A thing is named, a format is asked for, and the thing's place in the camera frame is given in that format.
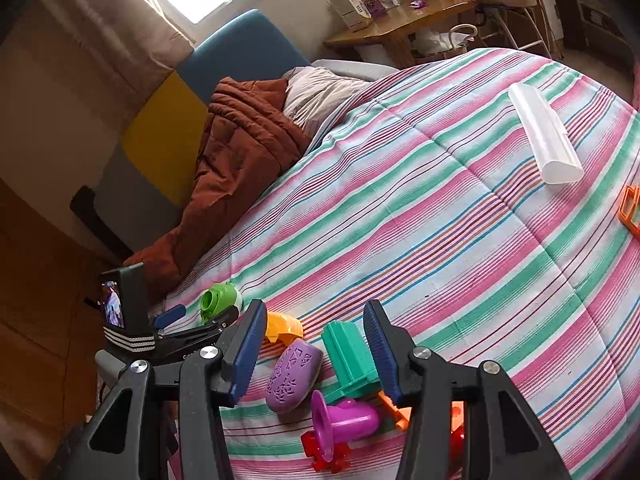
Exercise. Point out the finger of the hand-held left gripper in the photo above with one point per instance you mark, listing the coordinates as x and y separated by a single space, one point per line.
220 318
170 316

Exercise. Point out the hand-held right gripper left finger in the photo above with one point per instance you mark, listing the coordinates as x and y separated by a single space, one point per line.
247 350

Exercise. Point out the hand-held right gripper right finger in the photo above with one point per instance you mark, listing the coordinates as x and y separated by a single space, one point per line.
381 350

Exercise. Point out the green plastic toy piece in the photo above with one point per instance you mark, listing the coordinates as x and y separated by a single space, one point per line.
217 297

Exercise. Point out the orange cube block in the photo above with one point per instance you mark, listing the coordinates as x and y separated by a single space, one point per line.
397 415
457 417

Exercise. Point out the red puzzle piece toy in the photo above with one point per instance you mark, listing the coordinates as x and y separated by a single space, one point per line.
340 455

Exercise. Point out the teal plastic toy block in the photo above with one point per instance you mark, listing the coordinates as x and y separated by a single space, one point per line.
350 355

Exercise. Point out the amber plastic toy piece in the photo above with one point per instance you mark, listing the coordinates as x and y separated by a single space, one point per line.
282 325

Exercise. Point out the purple patterned oval toy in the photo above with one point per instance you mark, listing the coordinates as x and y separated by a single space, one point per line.
292 377

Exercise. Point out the magenta plastic funnel toy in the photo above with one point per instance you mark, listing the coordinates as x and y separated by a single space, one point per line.
350 420

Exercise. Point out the striped pink green blanket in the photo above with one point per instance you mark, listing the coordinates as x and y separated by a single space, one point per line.
450 235

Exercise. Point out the brown quilted blanket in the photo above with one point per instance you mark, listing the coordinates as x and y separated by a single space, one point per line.
235 160

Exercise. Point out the pale pink pillow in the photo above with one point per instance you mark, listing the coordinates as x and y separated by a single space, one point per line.
320 95

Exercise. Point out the translucent white plastic tube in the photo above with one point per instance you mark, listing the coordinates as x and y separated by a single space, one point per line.
545 135

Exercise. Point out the blue yellow grey headboard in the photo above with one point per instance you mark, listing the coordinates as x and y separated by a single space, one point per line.
240 45

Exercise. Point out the grey bed sheet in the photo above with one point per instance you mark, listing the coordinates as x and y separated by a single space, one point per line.
360 69

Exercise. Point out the beige curtain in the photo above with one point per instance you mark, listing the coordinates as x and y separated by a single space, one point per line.
115 5

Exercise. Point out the white plastic bag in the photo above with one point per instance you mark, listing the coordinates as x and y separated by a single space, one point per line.
435 42

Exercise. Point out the wooden side table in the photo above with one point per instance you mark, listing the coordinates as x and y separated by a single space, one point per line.
400 25

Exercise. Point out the white carton box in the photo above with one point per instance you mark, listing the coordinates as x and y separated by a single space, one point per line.
350 7

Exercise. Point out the purple packet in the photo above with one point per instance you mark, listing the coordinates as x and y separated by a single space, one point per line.
374 5

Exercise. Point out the small purple wrapper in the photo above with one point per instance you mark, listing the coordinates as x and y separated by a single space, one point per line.
419 4

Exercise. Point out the orange plastic frame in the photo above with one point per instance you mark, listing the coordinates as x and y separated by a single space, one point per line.
629 220

